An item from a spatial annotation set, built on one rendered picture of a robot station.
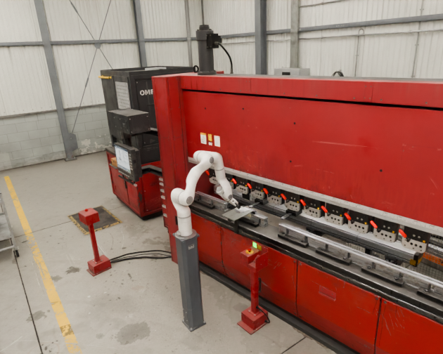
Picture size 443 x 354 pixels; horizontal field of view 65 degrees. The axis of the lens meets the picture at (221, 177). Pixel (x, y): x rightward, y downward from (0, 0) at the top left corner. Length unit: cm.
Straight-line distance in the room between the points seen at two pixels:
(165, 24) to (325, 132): 852
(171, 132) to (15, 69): 633
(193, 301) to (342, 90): 225
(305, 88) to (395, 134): 73
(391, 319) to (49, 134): 866
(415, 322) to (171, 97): 290
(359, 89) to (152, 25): 858
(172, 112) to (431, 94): 242
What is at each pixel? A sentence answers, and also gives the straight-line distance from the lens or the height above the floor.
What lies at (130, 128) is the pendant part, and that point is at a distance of 374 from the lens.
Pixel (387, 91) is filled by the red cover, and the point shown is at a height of 224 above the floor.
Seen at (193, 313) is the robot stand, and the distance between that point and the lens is 358.
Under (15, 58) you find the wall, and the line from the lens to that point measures 968.
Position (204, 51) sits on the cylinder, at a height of 252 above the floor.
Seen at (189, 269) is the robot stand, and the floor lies 69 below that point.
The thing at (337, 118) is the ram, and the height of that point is 203.
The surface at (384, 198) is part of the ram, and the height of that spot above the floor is 150.
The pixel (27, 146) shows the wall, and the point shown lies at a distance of 988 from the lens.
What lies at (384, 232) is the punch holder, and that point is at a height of 124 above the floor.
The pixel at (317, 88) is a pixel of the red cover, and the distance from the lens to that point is 276.
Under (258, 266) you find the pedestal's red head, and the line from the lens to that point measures 323.
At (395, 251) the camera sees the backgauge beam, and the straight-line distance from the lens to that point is 319.
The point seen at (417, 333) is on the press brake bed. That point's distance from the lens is 302.
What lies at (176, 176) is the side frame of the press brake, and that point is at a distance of 397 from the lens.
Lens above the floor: 255
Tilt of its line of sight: 20 degrees down
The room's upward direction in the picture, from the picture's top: 3 degrees counter-clockwise
